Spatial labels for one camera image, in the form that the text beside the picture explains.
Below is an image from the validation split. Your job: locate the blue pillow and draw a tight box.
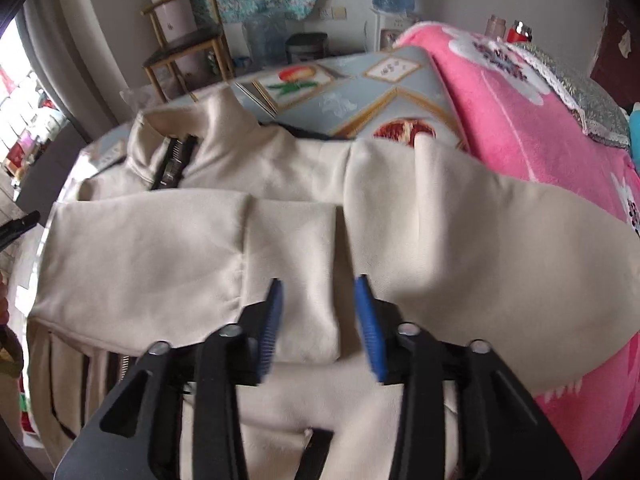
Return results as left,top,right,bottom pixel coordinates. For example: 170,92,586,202
629,102,640,171

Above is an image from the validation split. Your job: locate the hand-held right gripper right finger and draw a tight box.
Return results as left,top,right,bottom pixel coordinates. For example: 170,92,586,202
353,274,582,480

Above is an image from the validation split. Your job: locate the pale pink cylinder box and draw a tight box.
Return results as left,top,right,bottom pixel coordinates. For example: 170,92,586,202
150,0,208,93

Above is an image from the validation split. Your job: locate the silver lace-edged cushion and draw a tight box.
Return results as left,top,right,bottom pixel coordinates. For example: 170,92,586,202
510,40,633,148

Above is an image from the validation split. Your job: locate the brown door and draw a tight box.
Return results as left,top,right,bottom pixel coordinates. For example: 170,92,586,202
592,0,640,106

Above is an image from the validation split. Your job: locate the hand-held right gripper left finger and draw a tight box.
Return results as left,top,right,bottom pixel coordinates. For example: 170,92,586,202
54,279,284,480

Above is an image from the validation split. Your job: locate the beige zip jacket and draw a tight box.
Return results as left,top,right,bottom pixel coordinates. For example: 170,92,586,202
27,87,640,480

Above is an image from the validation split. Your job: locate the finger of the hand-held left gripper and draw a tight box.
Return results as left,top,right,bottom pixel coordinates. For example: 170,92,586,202
0,210,41,249

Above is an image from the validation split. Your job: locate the pink printed blanket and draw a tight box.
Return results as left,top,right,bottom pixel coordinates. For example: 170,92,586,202
395,20,640,480

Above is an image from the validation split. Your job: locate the white water dispenser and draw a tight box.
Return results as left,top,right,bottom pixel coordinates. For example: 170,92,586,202
370,7,421,53

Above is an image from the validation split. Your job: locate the fruit print bed sheet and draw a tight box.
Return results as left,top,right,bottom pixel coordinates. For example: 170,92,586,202
75,45,471,191

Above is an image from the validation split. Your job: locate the wooden chair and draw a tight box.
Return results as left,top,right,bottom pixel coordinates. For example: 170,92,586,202
141,0,236,103

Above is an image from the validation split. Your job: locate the black bin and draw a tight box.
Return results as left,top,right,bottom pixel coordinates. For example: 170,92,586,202
286,32,329,63

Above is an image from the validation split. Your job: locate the grey curtain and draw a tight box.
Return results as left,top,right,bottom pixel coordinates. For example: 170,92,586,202
22,0,136,141

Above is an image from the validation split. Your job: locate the dark low cabinet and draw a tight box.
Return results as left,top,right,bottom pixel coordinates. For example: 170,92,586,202
15,125,93,226

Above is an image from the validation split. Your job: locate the clear empty water jug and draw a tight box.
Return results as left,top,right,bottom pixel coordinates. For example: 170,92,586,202
245,15,291,68

